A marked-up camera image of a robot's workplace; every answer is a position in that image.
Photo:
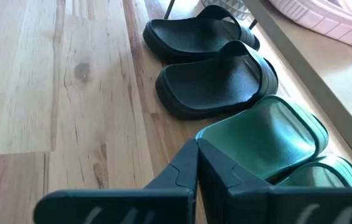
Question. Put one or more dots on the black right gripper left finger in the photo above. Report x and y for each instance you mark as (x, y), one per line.
(185, 174)

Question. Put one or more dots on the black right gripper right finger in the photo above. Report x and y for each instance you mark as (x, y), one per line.
(222, 196)

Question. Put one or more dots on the black rubber slide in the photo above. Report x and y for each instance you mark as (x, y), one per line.
(188, 37)
(210, 87)

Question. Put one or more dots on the green rubber slide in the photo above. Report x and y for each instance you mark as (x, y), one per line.
(263, 137)
(319, 174)

